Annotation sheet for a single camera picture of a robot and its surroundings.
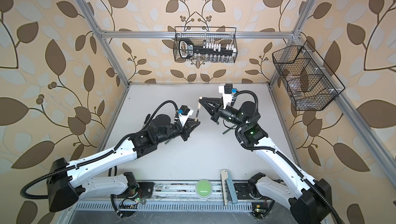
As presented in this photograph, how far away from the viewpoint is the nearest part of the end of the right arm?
57 centimetres

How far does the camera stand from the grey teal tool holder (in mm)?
707

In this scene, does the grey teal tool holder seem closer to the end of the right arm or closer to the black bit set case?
the end of the right arm

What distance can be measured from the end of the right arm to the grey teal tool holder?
13.6 inches

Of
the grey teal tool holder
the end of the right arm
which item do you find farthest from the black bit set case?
the grey teal tool holder
